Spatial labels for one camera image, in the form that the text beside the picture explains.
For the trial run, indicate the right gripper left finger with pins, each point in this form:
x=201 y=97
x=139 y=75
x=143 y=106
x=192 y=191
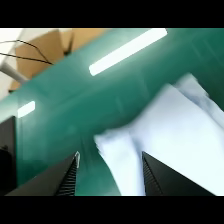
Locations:
x=55 y=181

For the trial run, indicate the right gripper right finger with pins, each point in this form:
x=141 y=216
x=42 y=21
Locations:
x=170 y=181

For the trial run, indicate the white shirt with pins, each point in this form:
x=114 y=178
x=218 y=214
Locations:
x=173 y=140

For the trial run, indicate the brown cardboard box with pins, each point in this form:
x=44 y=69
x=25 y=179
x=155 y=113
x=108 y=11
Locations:
x=46 y=50

